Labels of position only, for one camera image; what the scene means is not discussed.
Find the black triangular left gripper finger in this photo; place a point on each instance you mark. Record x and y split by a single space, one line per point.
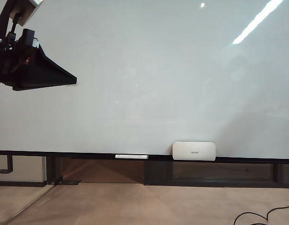
43 72

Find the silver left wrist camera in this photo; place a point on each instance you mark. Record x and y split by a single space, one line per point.
27 9

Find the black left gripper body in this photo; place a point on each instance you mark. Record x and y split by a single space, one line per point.
10 58

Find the black bent pipe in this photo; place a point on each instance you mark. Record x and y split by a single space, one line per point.
9 163

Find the white rectangular board eraser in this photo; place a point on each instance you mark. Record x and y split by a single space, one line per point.
193 151

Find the white marker pen black cap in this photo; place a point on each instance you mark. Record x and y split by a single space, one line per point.
130 156

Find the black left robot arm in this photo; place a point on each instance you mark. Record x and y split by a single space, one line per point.
1 14

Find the black whiteboard tray rail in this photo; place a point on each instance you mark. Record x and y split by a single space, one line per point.
64 154

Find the large white whiteboard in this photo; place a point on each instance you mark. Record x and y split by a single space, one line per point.
111 105

